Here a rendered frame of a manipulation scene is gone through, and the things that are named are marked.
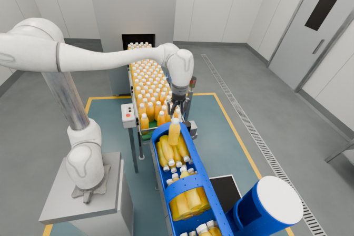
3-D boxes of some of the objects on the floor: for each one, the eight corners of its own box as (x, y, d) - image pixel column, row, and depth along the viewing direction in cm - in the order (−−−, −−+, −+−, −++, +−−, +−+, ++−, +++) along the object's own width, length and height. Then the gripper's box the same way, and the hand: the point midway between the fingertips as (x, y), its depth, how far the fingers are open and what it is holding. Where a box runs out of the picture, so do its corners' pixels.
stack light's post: (178, 150, 240) (189, 92, 167) (178, 148, 243) (188, 89, 170) (181, 150, 241) (193, 91, 168) (180, 147, 244) (192, 89, 171)
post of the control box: (135, 173, 210) (126, 121, 143) (135, 169, 213) (126, 118, 146) (138, 172, 211) (131, 120, 145) (138, 169, 214) (130, 117, 147)
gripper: (165, 97, 80) (164, 128, 95) (196, 93, 84) (190, 123, 100) (161, 88, 85) (160, 118, 101) (191, 85, 89) (186, 115, 105)
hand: (176, 117), depth 98 cm, fingers closed on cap, 4 cm apart
